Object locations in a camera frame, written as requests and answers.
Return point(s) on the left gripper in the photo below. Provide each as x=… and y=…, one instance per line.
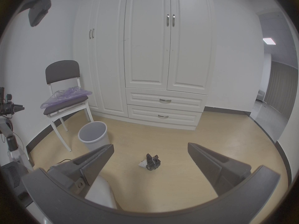
x=7, y=110

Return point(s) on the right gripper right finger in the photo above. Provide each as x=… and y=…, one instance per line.
x=210, y=169

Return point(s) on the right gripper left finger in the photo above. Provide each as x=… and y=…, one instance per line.
x=93, y=167

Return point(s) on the purple plastic bag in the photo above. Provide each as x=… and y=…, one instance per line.
x=67, y=94

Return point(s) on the black plastic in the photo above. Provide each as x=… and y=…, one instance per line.
x=153, y=162

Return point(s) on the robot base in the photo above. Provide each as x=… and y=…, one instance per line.
x=100, y=192

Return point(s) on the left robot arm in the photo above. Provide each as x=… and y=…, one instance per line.
x=11, y=143

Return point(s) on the white trash bin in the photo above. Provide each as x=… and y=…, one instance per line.
x=98, y=142

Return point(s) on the white chair dark grey seat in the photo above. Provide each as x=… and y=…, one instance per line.
x=62, y=71

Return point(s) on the white wardrobe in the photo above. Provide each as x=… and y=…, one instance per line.
x=149, y=43

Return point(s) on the white ceiling light panel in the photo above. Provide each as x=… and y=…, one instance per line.
x=269, y=41

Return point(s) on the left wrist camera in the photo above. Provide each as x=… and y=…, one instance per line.
x=9, y=97

